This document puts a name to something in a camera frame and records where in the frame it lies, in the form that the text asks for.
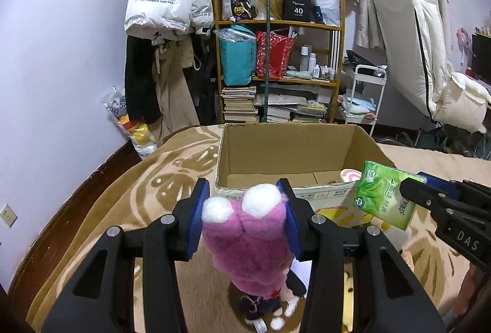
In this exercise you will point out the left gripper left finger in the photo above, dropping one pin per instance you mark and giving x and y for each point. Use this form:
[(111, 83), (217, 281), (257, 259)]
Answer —
[(99, 295)]

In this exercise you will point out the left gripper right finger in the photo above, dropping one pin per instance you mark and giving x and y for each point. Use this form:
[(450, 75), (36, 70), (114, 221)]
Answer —
[(387, 295)]

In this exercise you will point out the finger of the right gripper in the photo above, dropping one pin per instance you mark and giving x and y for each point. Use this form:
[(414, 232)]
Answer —
[(449, 188), (422, 194)]

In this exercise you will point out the green tissue pack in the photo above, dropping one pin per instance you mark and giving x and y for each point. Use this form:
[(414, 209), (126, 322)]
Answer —
[(378, 194)]

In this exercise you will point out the pink swirl plush roll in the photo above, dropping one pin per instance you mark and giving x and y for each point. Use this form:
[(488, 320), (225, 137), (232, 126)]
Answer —
[(350, 175)]

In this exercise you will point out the pink plush toy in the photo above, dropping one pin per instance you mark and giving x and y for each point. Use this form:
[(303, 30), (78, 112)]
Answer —
[(247, 241)]

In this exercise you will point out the purple-dressed plush doll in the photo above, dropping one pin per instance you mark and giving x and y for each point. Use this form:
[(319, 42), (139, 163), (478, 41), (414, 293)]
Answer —
[(263, 314)]

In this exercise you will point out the person right hand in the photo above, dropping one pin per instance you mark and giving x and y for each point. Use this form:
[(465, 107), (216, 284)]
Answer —
[(467, 292)]

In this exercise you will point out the cardboard box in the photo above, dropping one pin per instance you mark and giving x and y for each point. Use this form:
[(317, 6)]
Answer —
[(311, 156)]

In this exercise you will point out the white utility cart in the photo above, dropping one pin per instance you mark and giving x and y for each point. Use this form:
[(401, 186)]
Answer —
[(354, 106)]

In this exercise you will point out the plastic bag of toys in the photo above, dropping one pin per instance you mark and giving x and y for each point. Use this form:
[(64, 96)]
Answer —
[(137, 132)]

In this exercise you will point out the cream recliner chair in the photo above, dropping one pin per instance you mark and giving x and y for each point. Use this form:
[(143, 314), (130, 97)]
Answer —
[(412, 31)]

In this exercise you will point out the wooden shelf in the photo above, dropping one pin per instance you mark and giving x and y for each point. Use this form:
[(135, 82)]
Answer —
[(332, 52)]

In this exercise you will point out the stack of books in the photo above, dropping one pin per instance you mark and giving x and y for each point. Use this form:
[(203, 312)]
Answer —
[(238, 104)]

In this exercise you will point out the red gift bag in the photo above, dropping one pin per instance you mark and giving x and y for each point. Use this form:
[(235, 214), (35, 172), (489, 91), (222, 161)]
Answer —
[(281, 48)]

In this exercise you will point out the black garment hanging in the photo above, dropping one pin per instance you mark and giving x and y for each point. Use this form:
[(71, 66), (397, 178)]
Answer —
[(140, 88)]

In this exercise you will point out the beige trousers hanging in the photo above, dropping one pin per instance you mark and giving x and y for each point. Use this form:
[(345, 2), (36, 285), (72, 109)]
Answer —
[(177, 110)]

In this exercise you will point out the black box with 40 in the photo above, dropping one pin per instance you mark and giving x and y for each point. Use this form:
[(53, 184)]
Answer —
[(297, 10)]

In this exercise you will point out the teal bag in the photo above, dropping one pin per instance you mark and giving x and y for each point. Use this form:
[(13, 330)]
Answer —
[(238, 54)]

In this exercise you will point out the green pole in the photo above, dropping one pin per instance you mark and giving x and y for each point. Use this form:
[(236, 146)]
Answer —
[(267, 61)]

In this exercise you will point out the wall socket upper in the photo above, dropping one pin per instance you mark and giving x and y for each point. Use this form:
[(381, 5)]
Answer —
[(8, 215)]

